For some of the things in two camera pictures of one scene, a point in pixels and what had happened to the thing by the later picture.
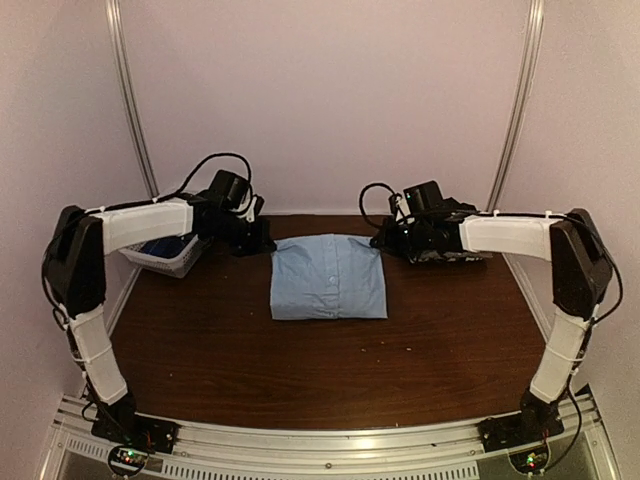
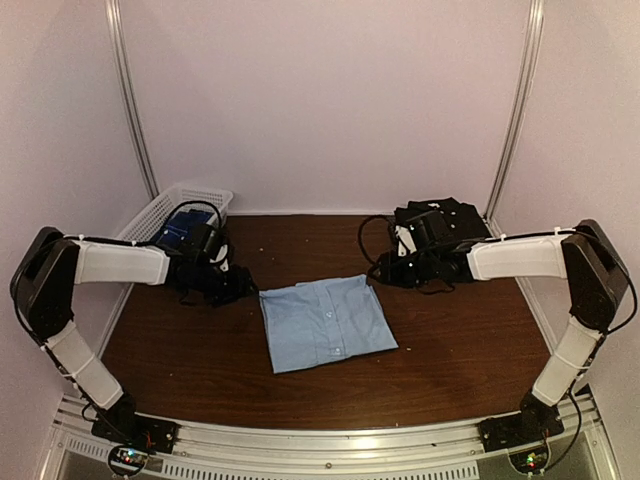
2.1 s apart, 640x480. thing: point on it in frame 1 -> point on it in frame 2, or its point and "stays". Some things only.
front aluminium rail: (445, 450) stays
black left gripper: (261, 241) -> (239, 289)
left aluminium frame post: (124, 62) stays
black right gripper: (385, 239) -> (389, 274)
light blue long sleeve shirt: (332, 276) -> (317, 322)
